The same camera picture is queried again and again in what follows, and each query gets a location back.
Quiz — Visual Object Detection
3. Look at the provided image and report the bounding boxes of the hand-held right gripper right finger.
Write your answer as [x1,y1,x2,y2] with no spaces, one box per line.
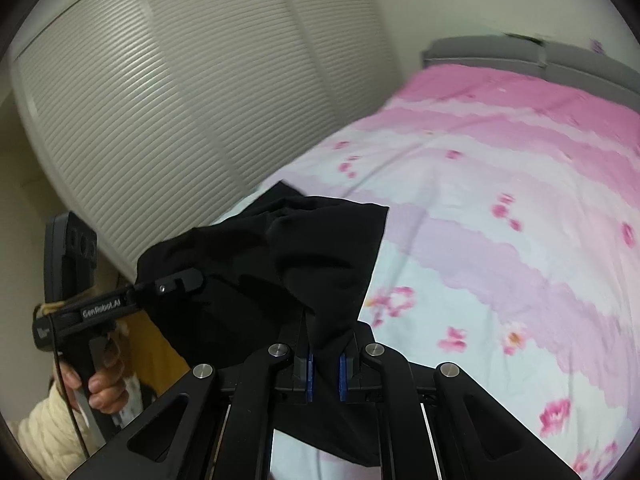
[339,342,576,480]

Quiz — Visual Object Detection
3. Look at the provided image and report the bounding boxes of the person's left forearm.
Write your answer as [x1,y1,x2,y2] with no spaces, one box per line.
[16,390,108,480]

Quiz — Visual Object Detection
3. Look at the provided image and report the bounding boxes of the white louvered wardrobe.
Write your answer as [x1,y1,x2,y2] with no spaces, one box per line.
[10,0,407,283]

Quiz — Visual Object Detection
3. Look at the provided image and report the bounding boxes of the person's left hand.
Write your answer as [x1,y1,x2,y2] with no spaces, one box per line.
[61,325,127,415]

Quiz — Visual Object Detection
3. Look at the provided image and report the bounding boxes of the grey padded headboard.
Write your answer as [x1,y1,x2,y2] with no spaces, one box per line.
[420,35,637,88]

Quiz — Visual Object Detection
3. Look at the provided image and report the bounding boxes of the black cable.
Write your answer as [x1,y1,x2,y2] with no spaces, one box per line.
[54,349,92,461]

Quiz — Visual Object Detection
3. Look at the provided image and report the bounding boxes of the black pants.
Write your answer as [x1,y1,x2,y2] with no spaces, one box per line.
[136,181,391,468]

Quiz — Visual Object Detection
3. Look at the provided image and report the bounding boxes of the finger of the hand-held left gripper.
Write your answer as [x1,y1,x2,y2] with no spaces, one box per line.
[127,267,206,307]

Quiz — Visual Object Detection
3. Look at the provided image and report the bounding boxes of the bed with pink floral duvet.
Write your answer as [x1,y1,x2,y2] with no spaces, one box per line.
[210,62,640,480]

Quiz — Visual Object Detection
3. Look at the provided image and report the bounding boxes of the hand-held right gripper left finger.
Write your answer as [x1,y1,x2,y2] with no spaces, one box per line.
[67,342,315,480]

